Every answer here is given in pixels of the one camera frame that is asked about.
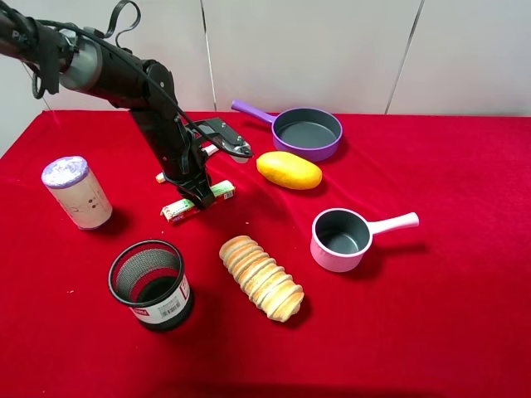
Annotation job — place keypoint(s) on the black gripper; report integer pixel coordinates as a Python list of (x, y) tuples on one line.
[(181, 157)]

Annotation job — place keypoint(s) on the long candy box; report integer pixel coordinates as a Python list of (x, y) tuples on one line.
[(179, 209)]

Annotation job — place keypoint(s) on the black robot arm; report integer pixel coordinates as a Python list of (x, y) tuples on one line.
[(81, 60)]

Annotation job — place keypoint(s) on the white marker pen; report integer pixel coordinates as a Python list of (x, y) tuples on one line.
[(208, 150)]

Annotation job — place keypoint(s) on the yellow mango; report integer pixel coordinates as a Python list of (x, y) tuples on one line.
[(288, 170)]

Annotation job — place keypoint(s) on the black mesh pen holder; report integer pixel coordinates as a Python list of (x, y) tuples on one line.
[(149, 279)]

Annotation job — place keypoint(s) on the ridged bread loaf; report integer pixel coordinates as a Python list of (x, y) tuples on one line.
[(265, 283)]

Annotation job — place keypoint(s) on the purple bag roll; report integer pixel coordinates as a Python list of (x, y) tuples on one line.
[(73, 184)]

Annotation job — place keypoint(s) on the purple frying pan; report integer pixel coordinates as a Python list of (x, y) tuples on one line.
[(309, 133)]

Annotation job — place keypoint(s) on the pink saucepan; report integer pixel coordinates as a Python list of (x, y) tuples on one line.
[(340, 237)]

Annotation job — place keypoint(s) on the red table cloth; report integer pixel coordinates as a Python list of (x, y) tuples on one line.
[(437, 310)]

